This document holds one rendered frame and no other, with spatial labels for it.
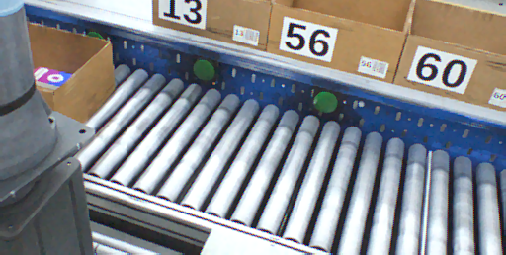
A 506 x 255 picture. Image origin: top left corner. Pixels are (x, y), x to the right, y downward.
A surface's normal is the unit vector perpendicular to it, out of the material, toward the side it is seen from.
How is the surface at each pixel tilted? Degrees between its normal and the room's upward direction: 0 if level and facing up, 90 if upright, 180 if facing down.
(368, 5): 89
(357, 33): 90
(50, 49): 89
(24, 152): 70
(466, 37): 89
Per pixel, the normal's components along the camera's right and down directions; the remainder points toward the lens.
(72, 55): -0.28, 0.54
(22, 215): 0.09, -0.80
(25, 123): 0.88, 0.03
